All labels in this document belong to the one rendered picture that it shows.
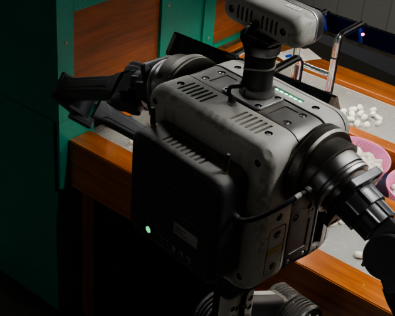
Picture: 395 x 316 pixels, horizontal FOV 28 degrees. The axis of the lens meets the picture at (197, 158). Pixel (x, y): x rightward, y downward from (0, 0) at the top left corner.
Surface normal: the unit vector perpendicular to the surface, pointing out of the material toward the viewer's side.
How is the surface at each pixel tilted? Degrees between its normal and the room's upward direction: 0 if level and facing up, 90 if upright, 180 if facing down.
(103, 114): 53
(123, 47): 90
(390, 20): 90
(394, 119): 0
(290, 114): 0
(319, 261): 0
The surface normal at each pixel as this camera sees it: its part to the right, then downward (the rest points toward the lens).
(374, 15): -0.73, 0.32
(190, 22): 0.77, 0.38
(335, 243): 0.07, -0.84
